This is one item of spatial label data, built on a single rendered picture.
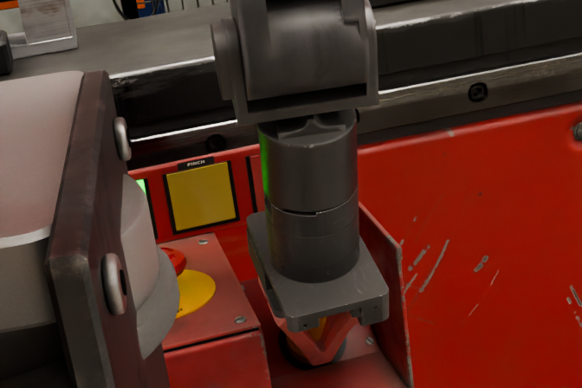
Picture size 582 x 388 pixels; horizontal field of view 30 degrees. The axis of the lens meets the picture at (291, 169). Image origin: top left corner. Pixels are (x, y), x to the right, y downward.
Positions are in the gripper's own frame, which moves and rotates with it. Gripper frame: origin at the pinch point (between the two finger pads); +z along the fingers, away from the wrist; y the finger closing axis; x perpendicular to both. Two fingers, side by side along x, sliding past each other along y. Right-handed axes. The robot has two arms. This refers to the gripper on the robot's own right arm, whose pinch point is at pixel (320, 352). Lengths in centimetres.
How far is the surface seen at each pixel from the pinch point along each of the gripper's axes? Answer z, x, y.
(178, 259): -7.8, 8.1, 3.9
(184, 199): -5.6, 6.1, 12.6
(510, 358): 26.6, -24.2, 17.0
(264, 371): -3.7, 4.7, -3.7
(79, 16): 189, -5, 411
